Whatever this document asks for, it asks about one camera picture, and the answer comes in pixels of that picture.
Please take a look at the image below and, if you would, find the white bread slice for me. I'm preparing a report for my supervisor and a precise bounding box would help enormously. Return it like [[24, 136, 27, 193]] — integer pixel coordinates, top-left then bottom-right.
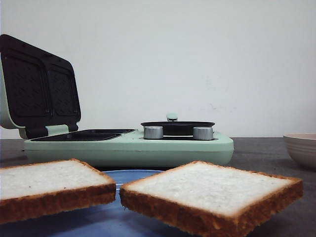
[[119, 161, 303, 237], [0, 158, 116, 224]]

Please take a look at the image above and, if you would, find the mint green sandwich maker lid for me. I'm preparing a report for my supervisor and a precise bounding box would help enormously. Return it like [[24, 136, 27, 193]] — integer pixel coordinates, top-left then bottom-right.
[[0, 34, 81, 139]]

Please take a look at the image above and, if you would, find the beige ceramic bowl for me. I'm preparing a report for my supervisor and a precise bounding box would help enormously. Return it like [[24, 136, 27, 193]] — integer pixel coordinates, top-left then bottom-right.
[[283, 133, 316, 169]]

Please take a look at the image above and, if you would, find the mint green breakfast maker base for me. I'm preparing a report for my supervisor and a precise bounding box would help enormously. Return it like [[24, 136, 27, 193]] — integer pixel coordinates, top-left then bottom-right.
[[24, 129, 234, 167]]

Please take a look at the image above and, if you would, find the black round frying pan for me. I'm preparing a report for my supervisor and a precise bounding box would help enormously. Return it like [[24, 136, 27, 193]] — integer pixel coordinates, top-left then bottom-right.
[[141, 114, 215, 136]]

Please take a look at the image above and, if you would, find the left silver control knob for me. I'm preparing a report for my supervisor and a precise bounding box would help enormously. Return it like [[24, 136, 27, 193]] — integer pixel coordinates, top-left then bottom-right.
[[144, 126, 163, 140]]

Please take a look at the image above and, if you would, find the silver control knob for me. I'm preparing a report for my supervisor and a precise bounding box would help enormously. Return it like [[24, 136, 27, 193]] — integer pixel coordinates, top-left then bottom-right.
[[144, 126, 163, 140], [193, 126, 214, 141]]

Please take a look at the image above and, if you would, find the right silver control knob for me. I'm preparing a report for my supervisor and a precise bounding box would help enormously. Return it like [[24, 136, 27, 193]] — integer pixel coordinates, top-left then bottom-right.
[[193, 126, 214, 141]]

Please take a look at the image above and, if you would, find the blue round plate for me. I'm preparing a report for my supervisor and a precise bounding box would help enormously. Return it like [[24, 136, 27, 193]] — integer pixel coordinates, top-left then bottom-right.
[[0, 169, 188, 237]]

